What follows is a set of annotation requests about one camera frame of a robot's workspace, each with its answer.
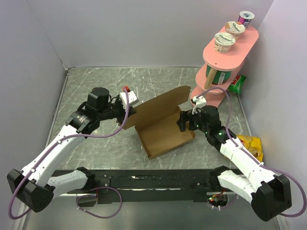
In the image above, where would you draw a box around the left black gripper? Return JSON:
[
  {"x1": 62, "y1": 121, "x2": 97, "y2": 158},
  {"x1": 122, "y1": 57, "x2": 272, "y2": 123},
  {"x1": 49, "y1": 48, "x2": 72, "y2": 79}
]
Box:
[{"x1": 98, "y1": 93, "x2": 136, "y2": 124}]

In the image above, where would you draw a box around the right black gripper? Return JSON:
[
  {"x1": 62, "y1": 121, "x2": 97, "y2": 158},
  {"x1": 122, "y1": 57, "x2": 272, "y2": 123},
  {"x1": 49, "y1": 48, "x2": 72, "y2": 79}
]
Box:
[{"x1": 177, "y1": 109, "x2": 210, "y2": 134}]

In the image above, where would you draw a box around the brown cardboard box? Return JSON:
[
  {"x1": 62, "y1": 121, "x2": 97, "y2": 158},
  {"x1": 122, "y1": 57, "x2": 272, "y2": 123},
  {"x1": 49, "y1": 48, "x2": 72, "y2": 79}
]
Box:
[{"x1": 123, "y1": 86, "x2": 195, "y2": 160}]

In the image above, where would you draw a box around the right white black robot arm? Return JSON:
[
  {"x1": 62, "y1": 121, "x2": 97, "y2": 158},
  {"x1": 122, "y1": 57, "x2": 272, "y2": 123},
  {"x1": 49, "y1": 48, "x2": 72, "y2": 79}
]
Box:
[{"x1": 177, "y1": 105, "x2": 292, "y2": 221}]

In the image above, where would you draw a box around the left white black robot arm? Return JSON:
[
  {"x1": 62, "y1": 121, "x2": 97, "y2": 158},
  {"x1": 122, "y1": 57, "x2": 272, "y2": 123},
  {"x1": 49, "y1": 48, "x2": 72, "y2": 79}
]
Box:
[{"x1": 7, "y1": 86, "x2": 139, "y2": 213}]

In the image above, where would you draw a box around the green can on shelf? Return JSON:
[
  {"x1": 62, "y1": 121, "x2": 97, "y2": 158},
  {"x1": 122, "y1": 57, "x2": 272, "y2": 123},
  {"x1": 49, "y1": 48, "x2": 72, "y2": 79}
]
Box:
[{"x1": 205, "y1": 65, "x2": 231, "y2": 85}]

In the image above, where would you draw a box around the green chip bag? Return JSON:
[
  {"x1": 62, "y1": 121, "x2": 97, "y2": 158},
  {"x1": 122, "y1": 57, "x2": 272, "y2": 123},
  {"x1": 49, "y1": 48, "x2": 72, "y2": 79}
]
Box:
[{"x1": 228, "y1": 74, "x2": 246, "y2": 94}]

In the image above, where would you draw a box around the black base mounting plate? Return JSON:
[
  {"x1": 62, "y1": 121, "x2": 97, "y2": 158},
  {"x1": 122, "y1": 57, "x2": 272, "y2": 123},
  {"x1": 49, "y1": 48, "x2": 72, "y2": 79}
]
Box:
[{"x1": 91, "y1": 169, "x2": 229, "y2": 204}]

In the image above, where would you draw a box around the yellow chip bag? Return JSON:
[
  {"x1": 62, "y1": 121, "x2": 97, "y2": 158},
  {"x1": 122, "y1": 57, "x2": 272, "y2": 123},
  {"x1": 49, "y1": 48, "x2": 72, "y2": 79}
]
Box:
[{"x1": 237, "y1": 135, "x2": 263, "y2": 162}]

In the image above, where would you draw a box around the pink tiered wooden shelf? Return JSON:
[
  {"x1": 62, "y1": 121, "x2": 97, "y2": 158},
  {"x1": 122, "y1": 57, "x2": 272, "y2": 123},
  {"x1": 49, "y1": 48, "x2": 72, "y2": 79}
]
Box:
[{"x1": 190, "y1": 26, "x2": 259, "y2": 98}]

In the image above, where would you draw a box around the front Chobani yogurt cup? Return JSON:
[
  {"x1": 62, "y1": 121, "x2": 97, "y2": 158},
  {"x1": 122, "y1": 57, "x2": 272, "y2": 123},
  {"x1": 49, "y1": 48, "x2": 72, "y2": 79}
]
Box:
[{"x1": 214, "y1": 32, "x2": 236, "y2": 54}]

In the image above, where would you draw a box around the chobani yogurt cup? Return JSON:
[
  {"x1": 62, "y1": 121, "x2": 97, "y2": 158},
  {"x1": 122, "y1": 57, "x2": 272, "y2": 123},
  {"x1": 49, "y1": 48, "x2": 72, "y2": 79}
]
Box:
[
  {"x1": 224, "y1": 21, "x2": 246, "y2": 40},
  {"x1": 214, "y1": 32, "x2": 236, "y2": 54}
]

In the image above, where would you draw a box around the middle Chobani yogurt cup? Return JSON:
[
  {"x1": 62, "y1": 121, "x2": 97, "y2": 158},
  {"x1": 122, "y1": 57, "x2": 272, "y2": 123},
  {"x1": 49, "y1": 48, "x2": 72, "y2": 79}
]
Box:
[{"x1": 224, "y1": 21, "x2": 246, "y2": 40}]

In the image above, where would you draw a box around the purple white yogurt cup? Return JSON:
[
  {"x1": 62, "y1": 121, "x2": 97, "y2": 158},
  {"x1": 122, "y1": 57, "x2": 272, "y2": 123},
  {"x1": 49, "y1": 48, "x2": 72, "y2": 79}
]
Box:
[{"x1": 238, "y1": 11, "x2": 255, "y2": 28}]

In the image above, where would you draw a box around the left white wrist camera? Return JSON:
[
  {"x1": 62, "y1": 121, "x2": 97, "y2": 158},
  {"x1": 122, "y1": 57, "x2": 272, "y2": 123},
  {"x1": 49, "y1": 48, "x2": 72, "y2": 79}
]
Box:
[{"x1": 119, "y1": 85, "x2": 139, "y2": 108}]

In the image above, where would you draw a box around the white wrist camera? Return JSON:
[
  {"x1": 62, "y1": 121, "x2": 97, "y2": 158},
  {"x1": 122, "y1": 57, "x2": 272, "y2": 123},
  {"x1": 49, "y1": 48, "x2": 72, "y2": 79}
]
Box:
[
  {"x1": 119, "y1": 85, "x2": 139, "y2": 108},
  {"x1": 191, "y1": 95, "x2": 207, "y2": 114}
]

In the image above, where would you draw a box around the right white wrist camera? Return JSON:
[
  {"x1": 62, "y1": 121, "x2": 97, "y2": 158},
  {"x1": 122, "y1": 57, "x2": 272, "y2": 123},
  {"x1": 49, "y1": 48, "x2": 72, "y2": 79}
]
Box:
[{"x1": 191, "y1": 95, "x2": 207, "y2": 114}]

